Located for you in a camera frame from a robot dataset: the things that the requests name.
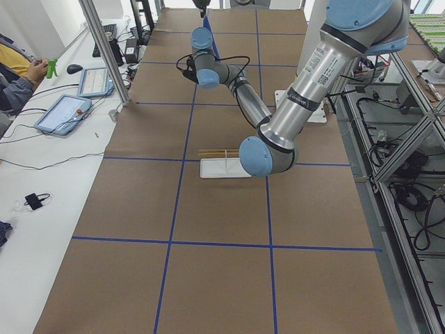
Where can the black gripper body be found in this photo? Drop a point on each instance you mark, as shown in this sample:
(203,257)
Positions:
(200,3)

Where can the person forearm grey sleeve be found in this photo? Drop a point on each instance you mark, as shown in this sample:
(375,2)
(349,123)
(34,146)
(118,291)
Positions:
(15,95)

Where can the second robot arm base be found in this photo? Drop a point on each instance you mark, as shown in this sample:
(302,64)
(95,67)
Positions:
(432,71)

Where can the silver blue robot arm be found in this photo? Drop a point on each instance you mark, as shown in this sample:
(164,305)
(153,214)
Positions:
(350,29)

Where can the white towel rack base tray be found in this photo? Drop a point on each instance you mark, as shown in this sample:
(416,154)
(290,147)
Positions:
(215,168)

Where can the person hand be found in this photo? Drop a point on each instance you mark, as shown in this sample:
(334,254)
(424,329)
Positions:
(37,70)

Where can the black power brick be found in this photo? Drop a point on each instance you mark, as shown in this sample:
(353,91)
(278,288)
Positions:
(131,51)

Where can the far teach pendant tablet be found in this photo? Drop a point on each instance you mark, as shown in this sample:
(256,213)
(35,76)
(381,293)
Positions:
(95,82)

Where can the teach pendant tablet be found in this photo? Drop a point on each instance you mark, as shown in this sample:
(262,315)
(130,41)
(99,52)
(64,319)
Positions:
(95,82)
(64,115)

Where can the black computer mouse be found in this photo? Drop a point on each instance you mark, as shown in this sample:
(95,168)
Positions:
(73,68)

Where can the green clamp tool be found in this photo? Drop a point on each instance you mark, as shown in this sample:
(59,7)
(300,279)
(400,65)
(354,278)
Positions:
(51,68)

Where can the near teach pendant tablet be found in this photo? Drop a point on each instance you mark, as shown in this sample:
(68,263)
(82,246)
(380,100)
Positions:
(64,115)

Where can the small black adapter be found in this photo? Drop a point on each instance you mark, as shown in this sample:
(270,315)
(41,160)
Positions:
(35,201)

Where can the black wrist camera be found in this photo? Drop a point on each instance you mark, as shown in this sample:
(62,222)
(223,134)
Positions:
(190,72)

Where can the aluminium frame post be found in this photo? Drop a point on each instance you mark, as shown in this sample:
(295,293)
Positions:
(95,26)

